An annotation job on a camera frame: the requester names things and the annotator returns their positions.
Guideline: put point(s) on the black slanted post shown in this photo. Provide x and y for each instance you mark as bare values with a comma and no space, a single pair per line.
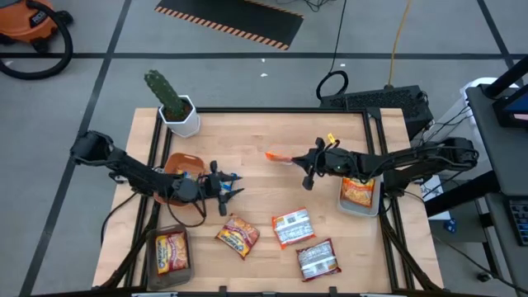
505,77

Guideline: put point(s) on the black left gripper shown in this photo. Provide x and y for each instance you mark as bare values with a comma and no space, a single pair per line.
210,187

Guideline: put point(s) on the grey side desk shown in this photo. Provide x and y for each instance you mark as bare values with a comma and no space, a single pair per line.
503,173

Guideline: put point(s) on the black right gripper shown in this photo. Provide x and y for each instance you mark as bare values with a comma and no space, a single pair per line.
332,161

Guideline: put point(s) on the small blue object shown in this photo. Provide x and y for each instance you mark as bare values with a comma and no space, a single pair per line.
450,225

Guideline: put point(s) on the dark grey plastic bin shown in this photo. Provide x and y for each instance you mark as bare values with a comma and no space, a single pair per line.
150,280

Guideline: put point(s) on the white waste container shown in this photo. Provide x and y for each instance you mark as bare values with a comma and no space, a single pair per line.
453,128

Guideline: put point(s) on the black perforated computer case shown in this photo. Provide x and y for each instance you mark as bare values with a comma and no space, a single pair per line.
383,101

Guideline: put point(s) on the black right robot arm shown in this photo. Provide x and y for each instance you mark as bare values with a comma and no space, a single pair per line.
412,161

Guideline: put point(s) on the black caster wheel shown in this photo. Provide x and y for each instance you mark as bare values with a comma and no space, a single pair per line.
482,276

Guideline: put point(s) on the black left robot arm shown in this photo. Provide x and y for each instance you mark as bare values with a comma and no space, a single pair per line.
123,167

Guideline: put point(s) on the orange shop vacuum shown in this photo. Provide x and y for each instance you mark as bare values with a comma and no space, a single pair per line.
69,45
24,20

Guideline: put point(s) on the red Maruchan noodle packet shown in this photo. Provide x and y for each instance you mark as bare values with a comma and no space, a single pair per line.
239,237
318,260
171,252

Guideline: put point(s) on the black aluminium table frame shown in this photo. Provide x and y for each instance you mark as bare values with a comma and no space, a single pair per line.
264,110

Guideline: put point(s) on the yellow gripper tag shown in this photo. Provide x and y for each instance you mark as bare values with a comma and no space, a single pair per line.
331,138

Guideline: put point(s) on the black desk crossbar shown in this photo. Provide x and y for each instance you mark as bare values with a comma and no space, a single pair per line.
458,196

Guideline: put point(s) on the white paper sheet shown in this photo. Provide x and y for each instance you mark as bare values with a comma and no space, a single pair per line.
433,194

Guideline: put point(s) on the black keyboard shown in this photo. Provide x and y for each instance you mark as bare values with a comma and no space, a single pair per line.
520,222

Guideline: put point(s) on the green cactus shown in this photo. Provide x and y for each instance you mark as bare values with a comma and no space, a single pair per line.
165,92

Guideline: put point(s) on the orange Maruchan noodle packet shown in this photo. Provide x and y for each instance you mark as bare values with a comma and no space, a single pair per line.
358,191
293,228
278,157

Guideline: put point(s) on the black hazard-striped floor mat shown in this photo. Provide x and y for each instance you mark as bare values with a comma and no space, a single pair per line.
231,18

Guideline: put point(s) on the orange plastic bin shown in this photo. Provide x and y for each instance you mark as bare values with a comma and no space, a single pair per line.
181,161

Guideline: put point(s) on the white plastic bin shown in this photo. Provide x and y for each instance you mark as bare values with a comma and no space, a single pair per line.
356,212

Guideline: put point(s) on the black desk monitor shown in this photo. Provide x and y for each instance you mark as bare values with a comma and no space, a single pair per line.
505,111

